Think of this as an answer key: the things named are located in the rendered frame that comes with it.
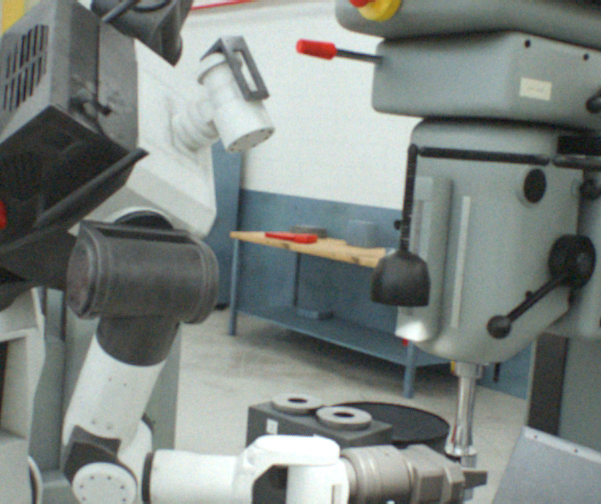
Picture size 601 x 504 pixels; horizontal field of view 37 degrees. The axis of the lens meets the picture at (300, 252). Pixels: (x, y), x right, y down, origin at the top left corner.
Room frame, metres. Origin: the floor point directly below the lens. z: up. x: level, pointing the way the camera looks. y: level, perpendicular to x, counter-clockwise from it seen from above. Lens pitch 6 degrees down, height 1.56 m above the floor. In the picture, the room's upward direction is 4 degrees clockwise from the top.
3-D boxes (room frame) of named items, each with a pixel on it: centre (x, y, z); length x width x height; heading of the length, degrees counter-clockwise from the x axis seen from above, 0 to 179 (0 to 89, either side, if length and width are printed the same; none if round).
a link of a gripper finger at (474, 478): (1.20, -0.26, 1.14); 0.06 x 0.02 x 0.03; 117
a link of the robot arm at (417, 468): (1.19, -0.16, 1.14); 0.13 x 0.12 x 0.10; 27
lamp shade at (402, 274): (1.06, -0.12, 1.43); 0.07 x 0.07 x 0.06
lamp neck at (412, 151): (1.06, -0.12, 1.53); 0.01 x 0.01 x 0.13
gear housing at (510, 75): (1.26, -0.28, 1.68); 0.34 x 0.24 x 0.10; 130
